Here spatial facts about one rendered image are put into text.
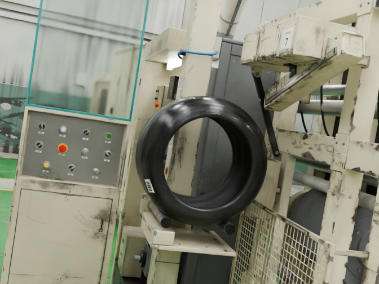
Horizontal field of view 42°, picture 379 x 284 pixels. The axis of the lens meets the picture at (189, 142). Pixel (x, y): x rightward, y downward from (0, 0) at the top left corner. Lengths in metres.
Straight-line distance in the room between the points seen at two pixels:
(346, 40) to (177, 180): 1.05
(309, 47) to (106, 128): 1.26
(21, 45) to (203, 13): 8.72
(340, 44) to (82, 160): 1.50
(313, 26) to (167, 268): 1.34
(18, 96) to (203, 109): 9.00
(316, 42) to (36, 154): 1.55
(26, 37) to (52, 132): 8.35
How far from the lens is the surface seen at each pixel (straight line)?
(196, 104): 2.04
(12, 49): 10.97
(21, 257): 2.80
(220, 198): 2.37
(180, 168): 2.42
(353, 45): 1.91
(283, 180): 2.54
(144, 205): 2.39
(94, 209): 2.73
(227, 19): 3.01
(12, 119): 10.89
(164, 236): 2.08
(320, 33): 1.96
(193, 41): 2.42
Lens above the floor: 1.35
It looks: 3 degrees down
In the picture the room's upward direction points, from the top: 9 degrees clockwise
